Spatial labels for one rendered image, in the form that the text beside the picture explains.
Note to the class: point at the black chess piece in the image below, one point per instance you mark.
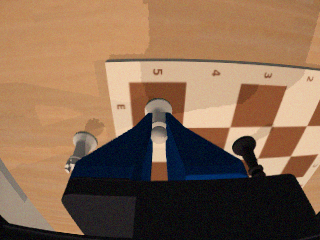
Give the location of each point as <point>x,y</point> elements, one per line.
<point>244,146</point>

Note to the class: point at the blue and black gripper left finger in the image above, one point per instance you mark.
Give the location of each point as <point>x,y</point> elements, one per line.
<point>127,156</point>

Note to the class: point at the white pawn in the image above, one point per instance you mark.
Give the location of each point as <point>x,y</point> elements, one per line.
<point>158,107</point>

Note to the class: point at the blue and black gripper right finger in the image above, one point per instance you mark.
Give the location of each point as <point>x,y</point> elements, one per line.
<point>191,157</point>

